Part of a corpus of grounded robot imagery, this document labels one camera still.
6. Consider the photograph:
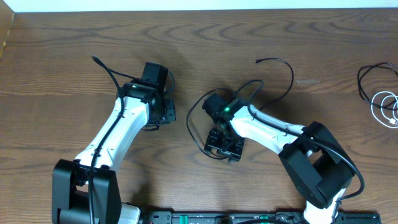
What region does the thin black micro-USB cable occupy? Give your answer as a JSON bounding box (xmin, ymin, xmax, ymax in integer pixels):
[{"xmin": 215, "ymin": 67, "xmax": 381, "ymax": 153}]
[{"xmin": 185, "ymin": 57, "xmax": 295, "ymax": 161}]

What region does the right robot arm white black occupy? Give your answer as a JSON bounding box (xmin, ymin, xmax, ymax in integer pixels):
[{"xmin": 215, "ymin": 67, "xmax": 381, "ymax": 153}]
[{"xmin": 202, "ymin": 93, "xmax": 355, "ymax": 223}]

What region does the thick black USB cable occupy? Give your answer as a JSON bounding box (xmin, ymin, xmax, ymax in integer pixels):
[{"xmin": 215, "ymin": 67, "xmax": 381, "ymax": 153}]
[{"xmin": 356, "ymin": 62, "xmax": 398, "ymax": 111}]

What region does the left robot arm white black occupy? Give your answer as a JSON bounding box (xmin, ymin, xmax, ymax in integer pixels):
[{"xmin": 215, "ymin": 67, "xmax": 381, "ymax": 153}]
[{"xmin": 52, "ymin": 62, "xmax": 175, "ymax": 223}]

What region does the white USB cable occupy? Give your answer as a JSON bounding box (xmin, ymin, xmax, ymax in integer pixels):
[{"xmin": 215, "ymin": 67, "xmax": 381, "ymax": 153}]
[{"xmin": 370, "ymin": 90, "xmax": 398, "ymax": 129}]

